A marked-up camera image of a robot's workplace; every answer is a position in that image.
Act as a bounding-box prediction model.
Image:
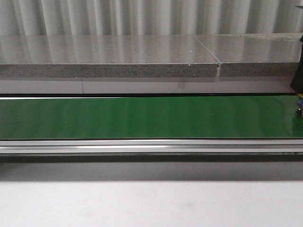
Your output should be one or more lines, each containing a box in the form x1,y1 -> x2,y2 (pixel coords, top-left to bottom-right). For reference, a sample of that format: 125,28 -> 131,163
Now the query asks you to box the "aluminium conveyor frame rail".
0,139 -> 303,156

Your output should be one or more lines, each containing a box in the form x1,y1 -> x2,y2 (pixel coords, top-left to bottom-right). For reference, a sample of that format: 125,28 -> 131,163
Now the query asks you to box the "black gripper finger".
290,46 -> 303,94

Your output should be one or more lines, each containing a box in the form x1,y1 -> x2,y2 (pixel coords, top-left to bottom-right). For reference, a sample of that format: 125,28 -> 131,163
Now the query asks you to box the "white pleated curtain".
0,0 -> 303,35

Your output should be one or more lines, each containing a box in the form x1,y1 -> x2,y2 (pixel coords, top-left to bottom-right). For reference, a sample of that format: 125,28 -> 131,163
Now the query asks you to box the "green conveyor belt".
0,96 -> 303,140

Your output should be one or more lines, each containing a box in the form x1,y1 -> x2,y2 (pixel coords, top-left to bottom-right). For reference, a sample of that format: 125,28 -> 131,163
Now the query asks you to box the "yellow mushroom push button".
296,94 -> 303,118

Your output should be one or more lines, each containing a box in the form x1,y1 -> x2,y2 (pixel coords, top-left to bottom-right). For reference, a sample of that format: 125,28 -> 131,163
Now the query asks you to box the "grey stone countertop slab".
0,34 -> 301,79

